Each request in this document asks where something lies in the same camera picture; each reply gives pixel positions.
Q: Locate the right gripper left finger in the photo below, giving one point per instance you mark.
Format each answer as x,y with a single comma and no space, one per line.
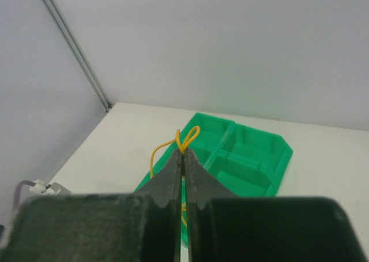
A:
165,188

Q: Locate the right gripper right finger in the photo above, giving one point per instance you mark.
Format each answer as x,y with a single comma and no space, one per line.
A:
201,186

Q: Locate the green six-compartment bin tray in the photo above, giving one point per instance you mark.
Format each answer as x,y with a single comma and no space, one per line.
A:
248,161

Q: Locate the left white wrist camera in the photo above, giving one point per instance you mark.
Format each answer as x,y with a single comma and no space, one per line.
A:
41,187

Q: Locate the left aluminium frame post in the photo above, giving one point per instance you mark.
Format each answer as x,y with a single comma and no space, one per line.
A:
75,48

